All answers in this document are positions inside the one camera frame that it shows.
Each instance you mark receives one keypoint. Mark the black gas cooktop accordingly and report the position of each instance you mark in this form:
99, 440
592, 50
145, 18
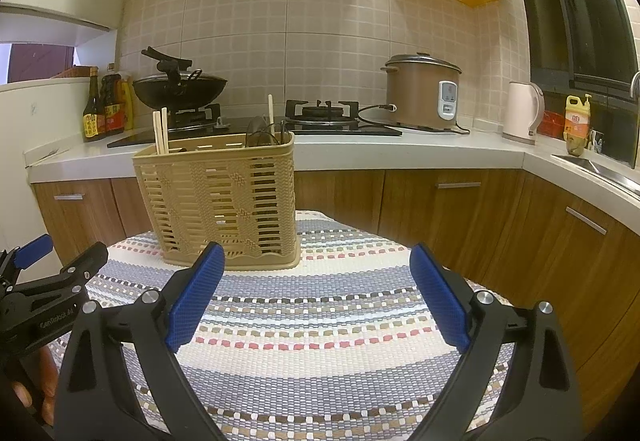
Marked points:
320, 131

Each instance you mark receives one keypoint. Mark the black wok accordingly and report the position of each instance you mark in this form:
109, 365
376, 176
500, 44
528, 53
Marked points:
180, 93

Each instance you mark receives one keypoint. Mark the pale pink electric kettle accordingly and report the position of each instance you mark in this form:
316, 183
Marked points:
520, 111

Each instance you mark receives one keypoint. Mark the dark window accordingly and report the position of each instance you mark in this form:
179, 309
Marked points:
575, 21

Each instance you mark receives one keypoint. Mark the clear grey plastic spoon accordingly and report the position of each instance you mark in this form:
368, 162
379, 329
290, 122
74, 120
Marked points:
255, 131

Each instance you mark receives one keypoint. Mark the red plastic basket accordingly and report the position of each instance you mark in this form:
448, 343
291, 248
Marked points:
552, 123

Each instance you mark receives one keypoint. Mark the steel faucet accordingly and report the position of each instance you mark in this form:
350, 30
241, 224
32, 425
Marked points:
635, 81

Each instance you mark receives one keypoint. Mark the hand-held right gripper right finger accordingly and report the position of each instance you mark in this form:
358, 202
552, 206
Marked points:
442, 301

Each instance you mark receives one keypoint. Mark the black burner grate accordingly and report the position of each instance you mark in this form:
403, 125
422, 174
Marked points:
322, 112
195, 116

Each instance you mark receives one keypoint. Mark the yellow cooking oil bottle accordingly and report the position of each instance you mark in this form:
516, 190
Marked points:
577, 121

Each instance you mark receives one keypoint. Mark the red label sauce bottle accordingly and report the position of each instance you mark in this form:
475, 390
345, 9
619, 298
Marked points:
113, 113

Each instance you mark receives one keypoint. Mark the dark soy sauce bottle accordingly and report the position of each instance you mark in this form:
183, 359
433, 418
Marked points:
92, 116

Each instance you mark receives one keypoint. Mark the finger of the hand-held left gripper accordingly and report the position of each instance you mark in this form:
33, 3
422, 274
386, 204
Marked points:
32, 251
75, 273

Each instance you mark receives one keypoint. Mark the wooden chopstick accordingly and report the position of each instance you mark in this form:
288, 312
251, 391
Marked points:
270, 113
164, 131
157, 136

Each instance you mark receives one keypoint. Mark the brown rice cooker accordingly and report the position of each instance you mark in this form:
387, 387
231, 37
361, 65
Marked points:
415, 96

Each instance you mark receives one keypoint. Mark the beige plastic utensil basket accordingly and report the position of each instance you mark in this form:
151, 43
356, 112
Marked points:
215, 201

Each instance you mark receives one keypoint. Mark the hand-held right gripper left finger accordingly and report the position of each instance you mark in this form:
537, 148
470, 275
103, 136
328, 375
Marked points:
195, 301

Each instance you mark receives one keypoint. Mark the wooden cabinet door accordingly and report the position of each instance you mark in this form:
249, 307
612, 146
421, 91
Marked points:
615, 321
450, 226
125, 206
340, 196
560, 281
80, 226

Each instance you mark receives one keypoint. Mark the yellow sauce bottle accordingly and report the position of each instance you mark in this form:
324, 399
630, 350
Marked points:
128, 106

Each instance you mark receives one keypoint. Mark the person's left hand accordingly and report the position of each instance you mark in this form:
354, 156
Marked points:
47, 371

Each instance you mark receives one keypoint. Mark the striped woven table mat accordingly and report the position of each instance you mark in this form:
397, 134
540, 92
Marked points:
310, 321

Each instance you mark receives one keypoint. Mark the steel sink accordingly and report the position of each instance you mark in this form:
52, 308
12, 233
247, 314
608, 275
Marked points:
600, 169

